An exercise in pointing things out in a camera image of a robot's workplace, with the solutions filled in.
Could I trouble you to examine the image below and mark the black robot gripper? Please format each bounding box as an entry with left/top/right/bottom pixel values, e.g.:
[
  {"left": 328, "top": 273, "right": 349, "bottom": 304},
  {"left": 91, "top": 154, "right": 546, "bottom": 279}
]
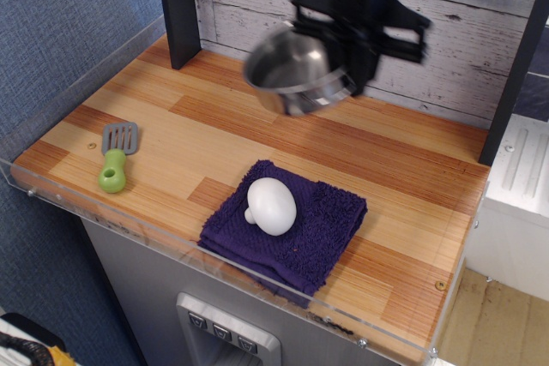
[{"left": 291, "top": 0, "right": 431, "bottom": 97}]

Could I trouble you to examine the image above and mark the white ribbed side counter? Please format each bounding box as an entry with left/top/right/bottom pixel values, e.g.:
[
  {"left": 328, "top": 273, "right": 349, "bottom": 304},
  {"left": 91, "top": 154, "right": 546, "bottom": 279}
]
[{"left": 465, "top": 115, "right": 548, "bottom": 300}]

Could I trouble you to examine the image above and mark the clear acrylic table guard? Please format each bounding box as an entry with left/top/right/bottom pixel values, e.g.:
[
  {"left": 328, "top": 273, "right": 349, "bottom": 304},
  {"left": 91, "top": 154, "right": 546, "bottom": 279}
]
[{"left": 13, "top": 17, "right": 487, "bottom": 364}]

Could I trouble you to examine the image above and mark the green grey toy spatula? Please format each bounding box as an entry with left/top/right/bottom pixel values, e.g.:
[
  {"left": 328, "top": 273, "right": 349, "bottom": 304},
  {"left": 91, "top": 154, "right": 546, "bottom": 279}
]
[{"left": 98, "top": 122, "right": 139, "bottom": 194}]

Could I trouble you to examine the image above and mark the silver dispenser button panel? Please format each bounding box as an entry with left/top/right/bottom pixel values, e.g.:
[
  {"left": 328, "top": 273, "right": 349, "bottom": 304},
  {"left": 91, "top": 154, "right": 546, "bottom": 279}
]
[{"left": 176, "top": 292, "right": 282, "bottom": 365}]

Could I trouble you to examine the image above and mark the black left vertical post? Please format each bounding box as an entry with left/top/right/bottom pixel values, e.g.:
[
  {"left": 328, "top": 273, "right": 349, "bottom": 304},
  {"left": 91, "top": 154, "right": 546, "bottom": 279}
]
[{"left": 161, "top": 0, "right": 202, "bottom": 70}]

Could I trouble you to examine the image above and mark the black right vertical post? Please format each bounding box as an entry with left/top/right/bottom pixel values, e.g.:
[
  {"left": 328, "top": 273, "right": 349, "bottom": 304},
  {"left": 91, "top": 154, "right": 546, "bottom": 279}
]
[{"left": 479, "top": 0, "right": 548, "bottom": 166}]

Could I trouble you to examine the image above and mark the stainless steel pot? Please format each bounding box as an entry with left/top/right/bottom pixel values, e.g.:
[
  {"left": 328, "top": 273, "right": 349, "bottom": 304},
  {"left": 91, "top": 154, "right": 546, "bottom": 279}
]
[{"left": 243, "top": 24, "right": 355, "bottom": 116}]

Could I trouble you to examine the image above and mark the grey toy fridge cabinet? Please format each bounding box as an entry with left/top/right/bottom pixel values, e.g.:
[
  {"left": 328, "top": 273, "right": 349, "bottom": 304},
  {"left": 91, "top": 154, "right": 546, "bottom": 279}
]
[{"left": 83, "top": 220, "right": 390, "bottom": 365}]

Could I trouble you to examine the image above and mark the black vertical post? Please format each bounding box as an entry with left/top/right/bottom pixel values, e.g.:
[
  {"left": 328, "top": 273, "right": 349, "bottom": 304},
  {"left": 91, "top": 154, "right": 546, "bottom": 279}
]
[
  {"left": 161, "top": 0, "right": 202, "bottom": 70},
  {"left": 479, "top": 0, "right": 548, "bottom": 166}
]

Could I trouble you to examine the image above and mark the yellow black object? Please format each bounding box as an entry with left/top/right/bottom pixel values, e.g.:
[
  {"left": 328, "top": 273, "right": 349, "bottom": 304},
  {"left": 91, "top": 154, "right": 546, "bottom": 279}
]
[{"left": 26, "top": 341, "right": 78, "bottom": 366}]

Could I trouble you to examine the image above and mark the purple folded towel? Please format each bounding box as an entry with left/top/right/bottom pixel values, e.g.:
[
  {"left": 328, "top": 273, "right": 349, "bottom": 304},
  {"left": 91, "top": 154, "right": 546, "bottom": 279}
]
[{"left": 199, "top": 160, "right": 367, "bottom": 296}]

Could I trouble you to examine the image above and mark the white toy mushroom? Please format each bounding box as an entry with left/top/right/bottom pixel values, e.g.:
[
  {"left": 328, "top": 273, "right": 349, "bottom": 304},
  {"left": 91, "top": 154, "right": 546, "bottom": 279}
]
[{"left": 244, "top": 177, "right": 297, "bottom": 237}]

